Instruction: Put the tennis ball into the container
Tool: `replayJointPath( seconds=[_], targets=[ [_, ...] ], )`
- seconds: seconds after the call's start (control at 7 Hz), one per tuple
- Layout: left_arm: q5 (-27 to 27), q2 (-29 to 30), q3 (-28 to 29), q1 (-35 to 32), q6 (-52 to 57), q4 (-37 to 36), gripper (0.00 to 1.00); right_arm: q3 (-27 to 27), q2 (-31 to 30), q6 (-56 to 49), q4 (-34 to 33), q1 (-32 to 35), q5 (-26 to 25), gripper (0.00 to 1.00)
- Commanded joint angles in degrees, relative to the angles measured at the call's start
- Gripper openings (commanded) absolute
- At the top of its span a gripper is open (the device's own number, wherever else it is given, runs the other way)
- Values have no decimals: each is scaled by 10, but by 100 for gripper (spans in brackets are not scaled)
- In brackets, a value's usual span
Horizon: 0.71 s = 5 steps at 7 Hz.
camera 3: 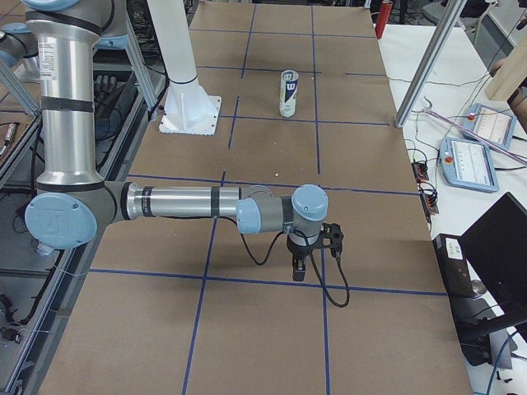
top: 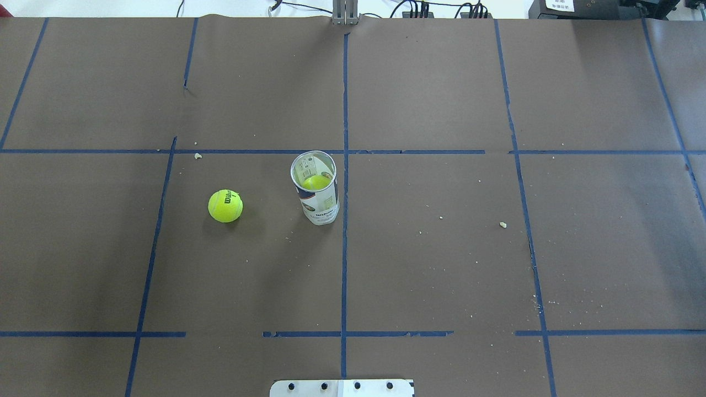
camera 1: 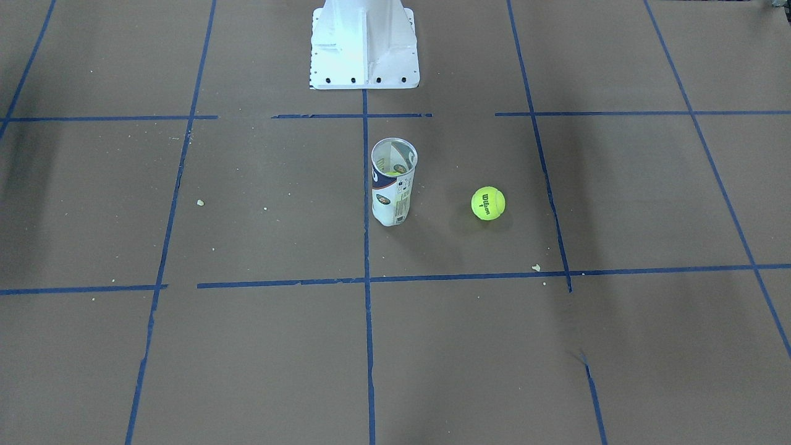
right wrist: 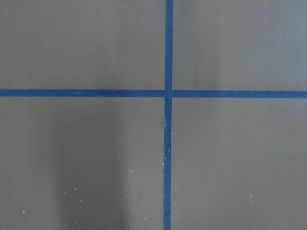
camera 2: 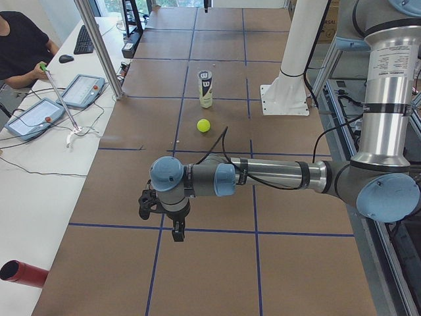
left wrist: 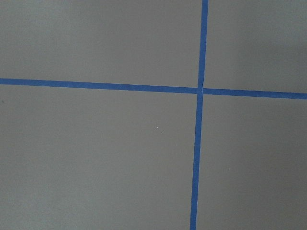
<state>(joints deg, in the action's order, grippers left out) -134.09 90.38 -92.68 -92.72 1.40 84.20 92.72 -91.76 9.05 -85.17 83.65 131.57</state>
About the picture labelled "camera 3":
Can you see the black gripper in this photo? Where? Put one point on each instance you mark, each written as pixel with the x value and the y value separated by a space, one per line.
pixel 297 249

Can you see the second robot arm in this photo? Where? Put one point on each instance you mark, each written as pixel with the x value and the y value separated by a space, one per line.
pixel 18 44

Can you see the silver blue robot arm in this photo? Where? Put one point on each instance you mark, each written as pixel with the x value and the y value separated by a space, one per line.
pixel 74 202

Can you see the clear tennis ball can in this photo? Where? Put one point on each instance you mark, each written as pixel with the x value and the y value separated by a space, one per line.
pixel 288 89

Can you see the orange black connector strip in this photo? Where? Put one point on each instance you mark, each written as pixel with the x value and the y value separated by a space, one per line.
pixel 426 189

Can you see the near teach pendant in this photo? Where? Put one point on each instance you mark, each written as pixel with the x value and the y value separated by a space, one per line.
pixel 468 164

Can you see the teach pendant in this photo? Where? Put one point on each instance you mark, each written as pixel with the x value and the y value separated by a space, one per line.
pixel 468 164
pixel 494 125

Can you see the black monitor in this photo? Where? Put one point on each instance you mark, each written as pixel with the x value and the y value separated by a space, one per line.
pixel 495 246

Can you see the pink rod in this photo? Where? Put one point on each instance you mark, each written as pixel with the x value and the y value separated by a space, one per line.
pixel 458 122

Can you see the far teach pendant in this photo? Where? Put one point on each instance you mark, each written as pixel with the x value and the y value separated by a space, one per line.
pixel 494 125

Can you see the red cylinder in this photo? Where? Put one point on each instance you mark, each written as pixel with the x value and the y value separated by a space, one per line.
pixel 382 19

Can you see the wooden beam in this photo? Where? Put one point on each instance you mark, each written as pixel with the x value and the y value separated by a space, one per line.
pixel 507 16

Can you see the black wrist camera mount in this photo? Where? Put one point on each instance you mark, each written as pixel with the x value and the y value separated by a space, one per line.
pixel 331 238

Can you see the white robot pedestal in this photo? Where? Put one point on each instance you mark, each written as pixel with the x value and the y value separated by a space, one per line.
pixel 188 108

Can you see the aluminium frame rail left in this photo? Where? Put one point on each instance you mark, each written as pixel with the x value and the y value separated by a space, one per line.
pixel 142 75

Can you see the aluminium frame post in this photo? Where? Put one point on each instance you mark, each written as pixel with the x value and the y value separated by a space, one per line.
pixel 440 36

